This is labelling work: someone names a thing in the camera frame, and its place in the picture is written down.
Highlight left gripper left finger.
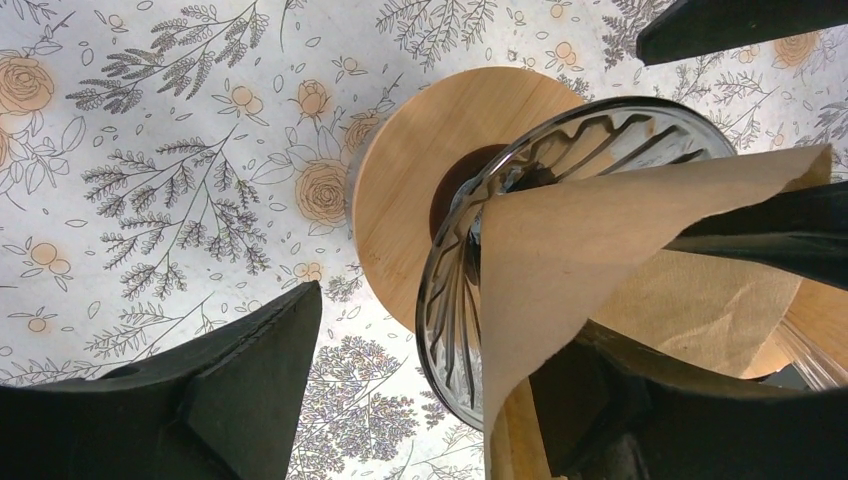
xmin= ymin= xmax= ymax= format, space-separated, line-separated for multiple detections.
xmin=1 ymin=281 xmax=322 ymax=479

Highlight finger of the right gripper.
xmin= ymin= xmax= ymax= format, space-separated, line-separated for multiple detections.
xmin=635 ymin=0 xmax=847 ymax=65
xmin=665 ymin=182 xmax=847 ymax=290

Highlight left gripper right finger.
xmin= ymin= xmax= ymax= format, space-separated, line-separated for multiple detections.
xmin=529 ymin=322 xmax=847 ymax=479

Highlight wooden ring holder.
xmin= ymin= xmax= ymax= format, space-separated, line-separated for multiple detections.
xmin=787 ymin=279 xmax=847 ymax=369
xmin=351 ymin=66 xmax=584 ymax=330

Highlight brown paper coffee filter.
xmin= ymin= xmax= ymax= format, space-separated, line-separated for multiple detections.
xmin=592 ymin=250 xmax=801 ymax=379

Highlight clear glass dripper cone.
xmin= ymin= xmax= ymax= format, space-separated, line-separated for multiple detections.
xmin=771 ymin=318 xmax=847 ymax=391

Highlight grey glass pitcher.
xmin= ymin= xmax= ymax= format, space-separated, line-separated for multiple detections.
xmin=342 ymin=116 xmax=381 ymax=239

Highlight floral tablecloth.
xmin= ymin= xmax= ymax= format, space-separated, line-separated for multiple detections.
xmin=1 ymin=1 xmax=847 ymax=479

